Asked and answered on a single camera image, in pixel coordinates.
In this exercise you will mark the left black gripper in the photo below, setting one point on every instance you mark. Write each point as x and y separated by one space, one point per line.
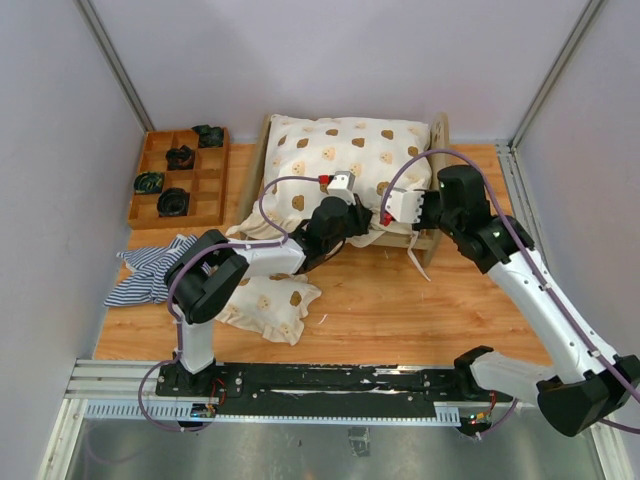
362 216

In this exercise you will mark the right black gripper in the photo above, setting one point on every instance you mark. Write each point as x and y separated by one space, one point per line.
427 198

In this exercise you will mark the large bear print cushion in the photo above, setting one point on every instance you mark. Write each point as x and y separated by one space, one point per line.
302 155

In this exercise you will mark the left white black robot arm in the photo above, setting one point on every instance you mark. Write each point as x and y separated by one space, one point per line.
202 281

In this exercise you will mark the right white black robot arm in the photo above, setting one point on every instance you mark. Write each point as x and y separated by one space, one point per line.
588 379

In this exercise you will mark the small bear print pillow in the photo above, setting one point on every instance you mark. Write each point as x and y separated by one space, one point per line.
272 306

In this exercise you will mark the black rolled sock top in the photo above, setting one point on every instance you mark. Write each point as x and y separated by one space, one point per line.
209 136

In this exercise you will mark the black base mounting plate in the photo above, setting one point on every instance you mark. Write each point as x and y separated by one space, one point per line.
319 390

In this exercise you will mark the wooden compartment tray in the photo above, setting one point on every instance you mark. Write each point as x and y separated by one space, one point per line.
206 182

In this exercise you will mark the black rolled sock bottom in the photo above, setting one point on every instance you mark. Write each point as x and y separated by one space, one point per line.
173 202

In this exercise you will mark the black rolled sock middle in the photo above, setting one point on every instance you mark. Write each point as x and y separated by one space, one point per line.
182 158

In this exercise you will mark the black green rolled sock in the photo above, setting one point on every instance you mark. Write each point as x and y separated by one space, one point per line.
148 183

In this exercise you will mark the blue striped cloth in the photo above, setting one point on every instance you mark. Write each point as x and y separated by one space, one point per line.
147 267

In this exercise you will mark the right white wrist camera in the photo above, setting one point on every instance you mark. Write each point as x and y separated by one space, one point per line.
402 206

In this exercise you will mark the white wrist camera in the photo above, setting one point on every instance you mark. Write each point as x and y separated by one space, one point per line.
402 206
341 186

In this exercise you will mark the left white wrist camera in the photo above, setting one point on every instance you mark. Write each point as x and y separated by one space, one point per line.
341 186

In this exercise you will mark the right aluminium corner post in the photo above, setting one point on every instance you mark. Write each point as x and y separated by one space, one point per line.
586 19

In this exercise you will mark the aluminium corner post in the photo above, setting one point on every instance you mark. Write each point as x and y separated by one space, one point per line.
586 19
102 39

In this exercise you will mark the aluminium rail frame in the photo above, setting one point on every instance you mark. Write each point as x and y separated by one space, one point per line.
101 391

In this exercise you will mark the left aluminium corner post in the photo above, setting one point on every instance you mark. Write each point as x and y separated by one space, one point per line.
102 39

